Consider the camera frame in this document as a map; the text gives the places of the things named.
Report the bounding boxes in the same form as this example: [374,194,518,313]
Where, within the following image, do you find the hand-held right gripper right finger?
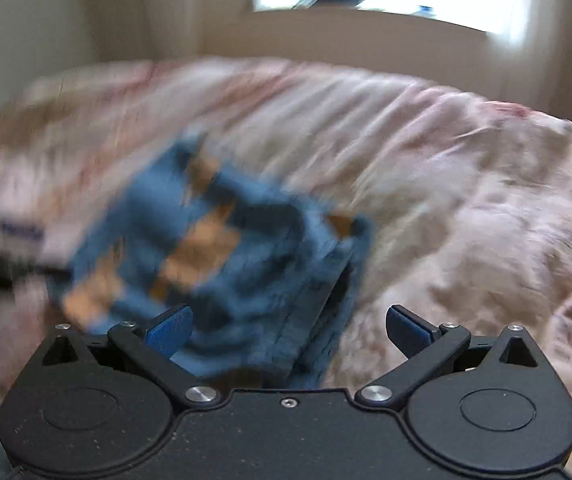
[355,304,539,408]

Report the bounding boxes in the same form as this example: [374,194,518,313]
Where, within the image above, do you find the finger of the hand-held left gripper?
[0,254,72,292]
[0,215,49,255]

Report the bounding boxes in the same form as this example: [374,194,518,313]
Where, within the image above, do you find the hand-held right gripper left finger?
[40,304,221,408]

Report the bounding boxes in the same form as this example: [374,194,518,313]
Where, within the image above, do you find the blue and yellow pants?
[48,135,377,392]

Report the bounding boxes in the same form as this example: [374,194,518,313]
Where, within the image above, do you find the pink printed blanket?
[0,57,572,480]

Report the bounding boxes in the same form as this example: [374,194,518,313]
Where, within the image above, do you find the sheer white curtain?
[486,0,538,92]

